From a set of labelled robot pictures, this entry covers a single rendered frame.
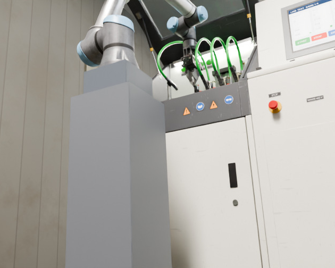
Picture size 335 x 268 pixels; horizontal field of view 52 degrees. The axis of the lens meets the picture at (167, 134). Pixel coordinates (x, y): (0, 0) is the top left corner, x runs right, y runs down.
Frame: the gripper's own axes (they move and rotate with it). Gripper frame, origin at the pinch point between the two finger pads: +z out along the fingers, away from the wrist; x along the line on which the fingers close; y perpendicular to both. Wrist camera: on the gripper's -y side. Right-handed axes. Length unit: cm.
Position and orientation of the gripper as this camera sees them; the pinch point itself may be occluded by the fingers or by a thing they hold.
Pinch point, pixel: (193, 83)
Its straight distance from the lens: 188.9
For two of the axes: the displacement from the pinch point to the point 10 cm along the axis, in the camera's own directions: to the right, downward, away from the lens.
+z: 0.4, 9.6, -2.9
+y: -5.0, -2.3, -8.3
